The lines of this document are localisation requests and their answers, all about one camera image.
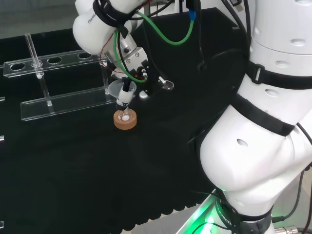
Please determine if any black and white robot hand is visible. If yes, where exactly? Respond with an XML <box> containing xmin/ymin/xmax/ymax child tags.
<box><xmin>111</xmin><ymin>45</ymin><xmax>162</xmax><ymax>111</ymax></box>

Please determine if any translucent plastic funnel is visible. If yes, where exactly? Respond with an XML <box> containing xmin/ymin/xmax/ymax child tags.
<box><xmin>108</xmin><ymin>80</ymin><xmax>136</xmax><ymax>98</ymax></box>

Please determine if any clear round-bottom glass flask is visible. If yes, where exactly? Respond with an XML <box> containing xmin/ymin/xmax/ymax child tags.
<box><xmin>117</xmin><ymin>107</ymin><xmax>134</xmax><ymax>123</ymax></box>

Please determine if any clear acrylic funnel stand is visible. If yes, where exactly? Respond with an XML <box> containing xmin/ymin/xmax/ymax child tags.
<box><xmin>2</xmin><ymin>33</ymin><xmax>118</xmax><ymax>122</ymax></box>

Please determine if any black bench cloth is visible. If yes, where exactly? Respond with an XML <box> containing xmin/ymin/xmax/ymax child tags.
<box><xmin>0</xmin><ymin>7</ymin><xmax>252</xmax><ymax>232</ymax></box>

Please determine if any green cable with blue connector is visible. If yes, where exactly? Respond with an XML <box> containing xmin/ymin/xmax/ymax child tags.
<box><xmin>135</xmin><ymin>9</ymin><xmax>197</xmax><ymax>46</ymax></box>

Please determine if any brown cork ring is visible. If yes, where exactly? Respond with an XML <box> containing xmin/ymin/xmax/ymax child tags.
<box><xmin>113</xmin><ymin>110</ymin><xmax>138</xmax><ymax>131</ymax></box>

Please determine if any thick black cable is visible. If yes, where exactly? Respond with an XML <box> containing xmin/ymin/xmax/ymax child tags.
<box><xmin>220</xmin><ymin>0</ymin><xmax>253</xmax><ymax>56</ymax></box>

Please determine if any thin black cable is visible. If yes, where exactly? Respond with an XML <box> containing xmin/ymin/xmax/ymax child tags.
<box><xmin>271</xmin><ymin>122</ymin><xmax>312</xmax><ymax>223</ymax></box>

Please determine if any silver cable connector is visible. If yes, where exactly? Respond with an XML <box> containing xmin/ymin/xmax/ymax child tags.
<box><xmin>274</xmin><ymin>225</ymin><xmax>312</xmax><ymax>234</ymax></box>

